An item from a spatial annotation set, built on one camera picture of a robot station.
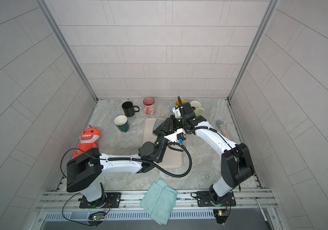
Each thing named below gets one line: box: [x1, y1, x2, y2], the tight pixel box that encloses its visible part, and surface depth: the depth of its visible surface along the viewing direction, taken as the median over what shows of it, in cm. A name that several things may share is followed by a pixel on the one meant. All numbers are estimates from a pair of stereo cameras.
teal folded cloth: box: [139, 178, 178, 226], surface depth 72 cm
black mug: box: [121, 101, 140, 117], surface depth 104 cm
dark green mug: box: [114, 115, 130, 133], surface depth 93 cm
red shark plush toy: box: [72, 127, 102, 159], surface depth 87 cm
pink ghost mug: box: [142, 96, 157, 115], surface depth 104 cm
